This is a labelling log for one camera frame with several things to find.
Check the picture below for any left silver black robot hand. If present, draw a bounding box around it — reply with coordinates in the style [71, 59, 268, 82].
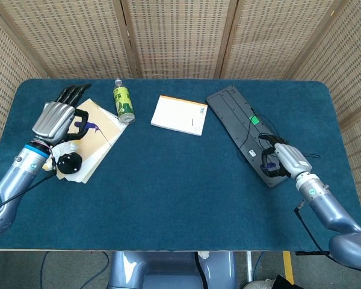
[31, 83, 93, 145]

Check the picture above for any yellow floor tape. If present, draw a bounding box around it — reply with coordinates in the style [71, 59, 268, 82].
[283, 251, 294, 284]

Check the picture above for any blue table mat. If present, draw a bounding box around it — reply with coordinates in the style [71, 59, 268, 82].
[0, 78, 361, 251]

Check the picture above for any white notepad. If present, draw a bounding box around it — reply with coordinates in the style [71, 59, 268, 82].
[150, 95, 209, 137]

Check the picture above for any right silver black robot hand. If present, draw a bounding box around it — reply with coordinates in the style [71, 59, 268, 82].
[259, 134, 313, 181]

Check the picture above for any beige paper folder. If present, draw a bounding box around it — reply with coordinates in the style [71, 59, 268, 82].
[58, 105, 129, 184]

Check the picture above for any white table leg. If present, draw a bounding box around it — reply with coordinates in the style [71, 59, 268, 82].
[245, 251, 253, 282]

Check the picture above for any woven folding screen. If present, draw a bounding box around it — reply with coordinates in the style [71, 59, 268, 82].
[0, 0, 361, 217]

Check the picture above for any white round object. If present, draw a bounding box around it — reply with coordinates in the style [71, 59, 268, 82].
[246, 278, 273, 289]

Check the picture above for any blue-grey robot torso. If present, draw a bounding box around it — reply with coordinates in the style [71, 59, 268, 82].
[107, 251, 240, 289]

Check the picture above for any black keyboard cable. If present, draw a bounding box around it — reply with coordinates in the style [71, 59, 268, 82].
[239, 114, 321, 160]

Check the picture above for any black computer keyboard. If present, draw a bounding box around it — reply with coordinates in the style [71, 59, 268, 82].
[205, 84, 300, 188]

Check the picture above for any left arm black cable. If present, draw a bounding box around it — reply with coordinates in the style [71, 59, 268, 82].
[0, 150, 58, 217]

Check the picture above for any green label drink bottle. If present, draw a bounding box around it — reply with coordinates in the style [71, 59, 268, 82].
[113, 78, 136, 124]

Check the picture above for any black white plush toy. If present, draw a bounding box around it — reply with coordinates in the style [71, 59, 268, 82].
[52, 141, 84, 175]

